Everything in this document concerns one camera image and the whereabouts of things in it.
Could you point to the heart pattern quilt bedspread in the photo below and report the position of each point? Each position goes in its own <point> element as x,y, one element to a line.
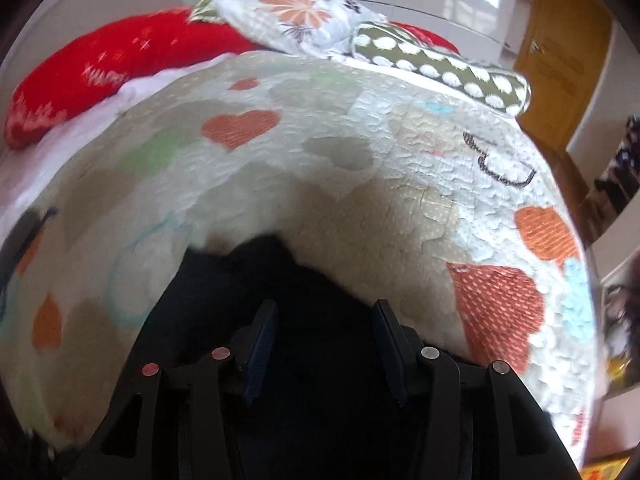
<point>396,187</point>

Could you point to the white floral pillow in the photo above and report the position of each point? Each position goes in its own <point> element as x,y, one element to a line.
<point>306,27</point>

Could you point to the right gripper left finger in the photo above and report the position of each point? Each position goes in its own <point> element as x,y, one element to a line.
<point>168,422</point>

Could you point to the black pants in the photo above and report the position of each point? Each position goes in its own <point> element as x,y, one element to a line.
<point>327,406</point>

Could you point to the red long pillow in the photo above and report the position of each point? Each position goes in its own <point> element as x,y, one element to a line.
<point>95,66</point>

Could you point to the white shelf unit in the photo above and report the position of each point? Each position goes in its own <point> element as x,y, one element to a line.
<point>613,204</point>

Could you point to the green white dotted pillow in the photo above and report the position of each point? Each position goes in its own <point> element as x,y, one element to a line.
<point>390,45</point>

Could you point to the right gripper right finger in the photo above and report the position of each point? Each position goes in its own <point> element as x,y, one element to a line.
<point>466,421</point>

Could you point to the wooden door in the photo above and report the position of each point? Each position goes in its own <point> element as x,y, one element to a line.
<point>562,57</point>

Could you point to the white headboard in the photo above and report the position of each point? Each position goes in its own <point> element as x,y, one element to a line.
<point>55,23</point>

